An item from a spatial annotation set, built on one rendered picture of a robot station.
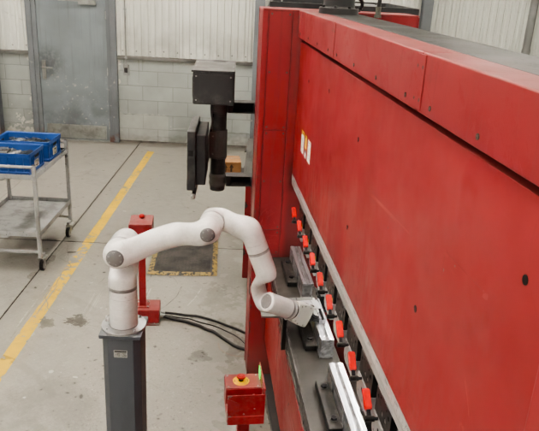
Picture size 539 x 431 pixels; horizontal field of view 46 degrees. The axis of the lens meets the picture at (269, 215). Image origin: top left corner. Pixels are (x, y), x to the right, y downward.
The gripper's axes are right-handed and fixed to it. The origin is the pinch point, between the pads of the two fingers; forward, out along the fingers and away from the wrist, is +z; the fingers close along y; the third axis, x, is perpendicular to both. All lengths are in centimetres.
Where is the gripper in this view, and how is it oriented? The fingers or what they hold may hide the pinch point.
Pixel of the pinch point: (314, 317)
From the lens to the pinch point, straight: 290.7
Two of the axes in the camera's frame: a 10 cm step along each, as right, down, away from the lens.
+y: 4.5, -8.9, -0.2
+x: -5.8, -3.1, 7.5
